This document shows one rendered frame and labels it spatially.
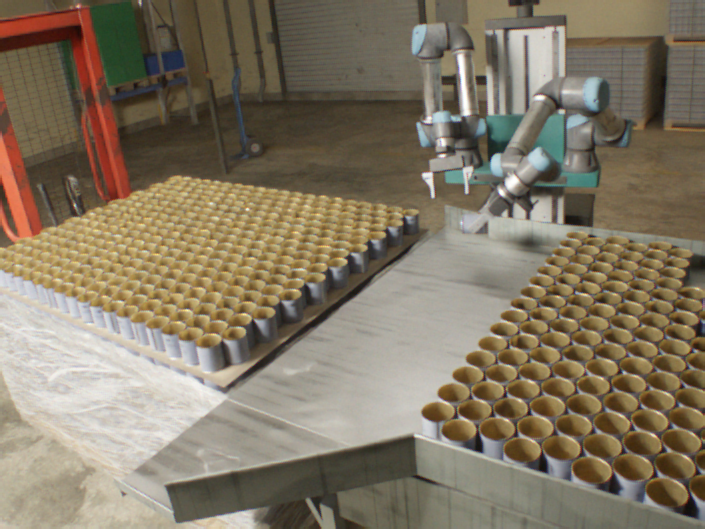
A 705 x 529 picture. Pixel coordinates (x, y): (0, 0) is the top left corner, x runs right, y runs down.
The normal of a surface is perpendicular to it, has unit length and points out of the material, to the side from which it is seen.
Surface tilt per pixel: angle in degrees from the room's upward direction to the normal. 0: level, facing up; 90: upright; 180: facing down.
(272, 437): 0
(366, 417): 0
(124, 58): 90
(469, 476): 90
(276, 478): 90
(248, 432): 0
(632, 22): 90
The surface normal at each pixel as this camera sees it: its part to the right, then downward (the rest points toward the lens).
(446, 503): -0.58, 0.40
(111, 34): 0.82, 0.14
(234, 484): 0.17, 0.38
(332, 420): -0.12, -0.91
